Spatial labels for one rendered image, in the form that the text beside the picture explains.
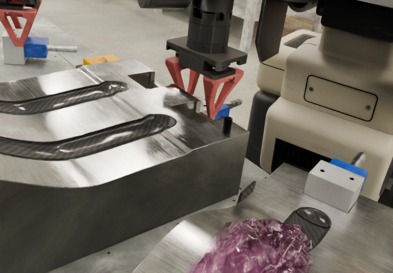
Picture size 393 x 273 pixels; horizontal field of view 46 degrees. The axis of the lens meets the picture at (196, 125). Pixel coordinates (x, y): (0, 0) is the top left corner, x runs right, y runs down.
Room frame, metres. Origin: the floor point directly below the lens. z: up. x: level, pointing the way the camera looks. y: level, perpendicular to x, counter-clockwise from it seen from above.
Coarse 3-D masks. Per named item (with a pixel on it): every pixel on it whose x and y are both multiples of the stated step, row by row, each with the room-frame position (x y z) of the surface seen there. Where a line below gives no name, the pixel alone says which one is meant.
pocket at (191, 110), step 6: (192, 102) 0.54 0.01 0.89; (198, 102) 0.54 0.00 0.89; (174, 108) 0.52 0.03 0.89; (180, 108) 0.53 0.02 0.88; (186, 108) 0.53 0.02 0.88; (192, 108) 0.54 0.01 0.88; (198, 108) 0.54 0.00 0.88; (186, 114) 0.53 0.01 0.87; (192, 114) 0.54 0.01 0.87; (198, 114) 0.54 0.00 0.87; (204, 114) 0.54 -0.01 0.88; (192, 120) 0.54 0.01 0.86; (198, 120) 0.54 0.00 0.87; (204, 120) 0.53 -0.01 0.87; (210, 120) 0.52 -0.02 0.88
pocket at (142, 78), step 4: (144, 72) 0.62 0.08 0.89; (148, 72) 0.62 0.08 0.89; (152, 72) 0.62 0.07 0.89; (128, 76) 0.60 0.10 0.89; (132, 76) 0.61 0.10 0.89; (136, 76) 0.61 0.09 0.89; (140, 76) 0.61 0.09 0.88; (144, 76) 0.62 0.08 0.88; (148, 76) 0.62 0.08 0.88; (152, 76) 0.62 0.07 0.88; (136, 80) 0.61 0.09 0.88; (140, 80) 0.61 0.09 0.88; (144, 80) 0.62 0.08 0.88; (148, 80) 0.62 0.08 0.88; (152, 80) 0.62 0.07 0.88; (140, 84) 0.61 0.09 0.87; (144, 84) 0.62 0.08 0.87; (148, 84) 0.62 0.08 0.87; (152, 84) 0.62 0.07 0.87; (156, 84) 0.61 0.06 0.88; (148, 88) 0.62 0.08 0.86; (152, 88) 0.62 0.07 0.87
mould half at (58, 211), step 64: (128, 64) 0.64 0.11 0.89; (0, 128) 0.40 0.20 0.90; (64, 128) 0.44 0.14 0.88; (192, 128) 0.47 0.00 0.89; (0, 192) 0.29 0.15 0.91; (64, 192) 0.33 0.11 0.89; (128, 192) 0.37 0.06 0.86; (192, 192) 0.43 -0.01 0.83; (0, 256) 0.29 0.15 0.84; (64, 256) 0.32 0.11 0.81
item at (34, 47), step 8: (16, 32) 0.82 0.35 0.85; (8, 40) 0.80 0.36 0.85; (32, 40) 0.83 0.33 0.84; (40, 40) 0.83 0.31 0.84; (48, 40) 0.85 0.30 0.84; (8, 48) 0.80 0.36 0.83; (16, 48) 0.80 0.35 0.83; (24, 48) 0.81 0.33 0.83; (32, 48) 0.81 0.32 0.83; (40, 48) 0.81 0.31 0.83; (48, 48) 0.83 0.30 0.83; (56, 48) 0.83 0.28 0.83; (64, 48) 0.84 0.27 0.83; (72, 48) 0.84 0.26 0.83; (8, 56) 0.80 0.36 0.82; (16, 56) 0.80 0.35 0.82; (24, 56) 0.81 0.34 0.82; (32, 56) 0.81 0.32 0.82; (40, 56) 0.81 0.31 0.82; (24, 64) 0.80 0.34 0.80
